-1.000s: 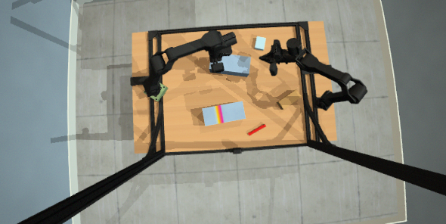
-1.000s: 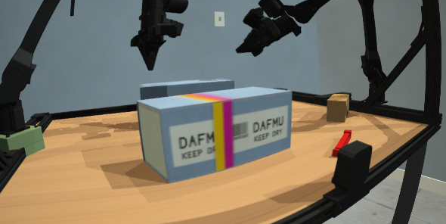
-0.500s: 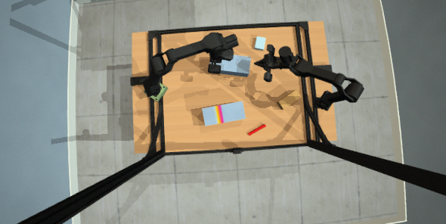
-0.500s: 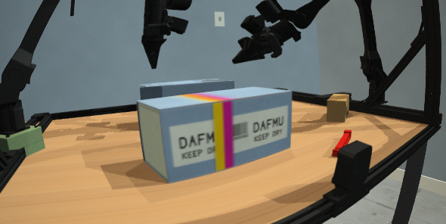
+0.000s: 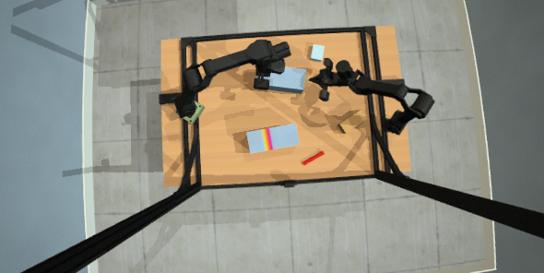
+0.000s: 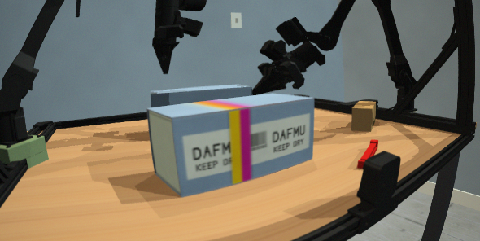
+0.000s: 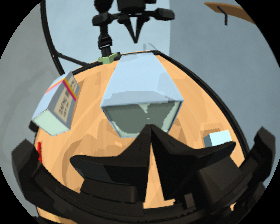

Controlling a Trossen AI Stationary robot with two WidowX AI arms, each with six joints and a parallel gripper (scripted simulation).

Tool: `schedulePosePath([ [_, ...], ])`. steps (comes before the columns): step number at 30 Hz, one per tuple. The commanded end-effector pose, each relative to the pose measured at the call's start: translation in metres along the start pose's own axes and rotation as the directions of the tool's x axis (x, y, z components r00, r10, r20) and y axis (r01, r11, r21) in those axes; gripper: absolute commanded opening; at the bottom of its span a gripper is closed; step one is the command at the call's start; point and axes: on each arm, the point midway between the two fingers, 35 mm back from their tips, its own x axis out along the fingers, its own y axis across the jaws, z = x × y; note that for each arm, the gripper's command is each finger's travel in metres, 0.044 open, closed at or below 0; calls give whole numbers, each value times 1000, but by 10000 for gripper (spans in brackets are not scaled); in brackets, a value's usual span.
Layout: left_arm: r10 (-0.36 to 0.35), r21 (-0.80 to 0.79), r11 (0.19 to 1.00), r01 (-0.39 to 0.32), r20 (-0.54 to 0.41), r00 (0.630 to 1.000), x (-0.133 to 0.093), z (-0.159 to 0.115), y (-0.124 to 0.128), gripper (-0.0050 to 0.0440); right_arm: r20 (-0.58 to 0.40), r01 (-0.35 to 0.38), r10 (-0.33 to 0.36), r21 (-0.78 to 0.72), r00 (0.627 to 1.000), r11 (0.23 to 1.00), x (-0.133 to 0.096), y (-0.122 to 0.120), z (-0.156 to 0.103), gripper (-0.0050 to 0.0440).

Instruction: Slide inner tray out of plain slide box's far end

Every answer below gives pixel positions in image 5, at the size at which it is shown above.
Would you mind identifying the red flat bar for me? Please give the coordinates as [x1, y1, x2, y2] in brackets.
[304, 151, 324, 164]

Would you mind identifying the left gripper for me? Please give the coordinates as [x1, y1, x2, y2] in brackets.
[254, 65, 270, 90]

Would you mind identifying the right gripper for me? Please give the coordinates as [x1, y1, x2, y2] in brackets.
[309, 58, 341, 101]

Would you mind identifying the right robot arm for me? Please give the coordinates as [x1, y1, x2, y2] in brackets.
[319, 60, 435, 135]

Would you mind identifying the tan cardboard box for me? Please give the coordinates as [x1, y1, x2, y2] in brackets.
[337, 109, 367, 134]

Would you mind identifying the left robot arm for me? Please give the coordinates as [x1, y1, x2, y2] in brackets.
[174, 40, 291, 118]

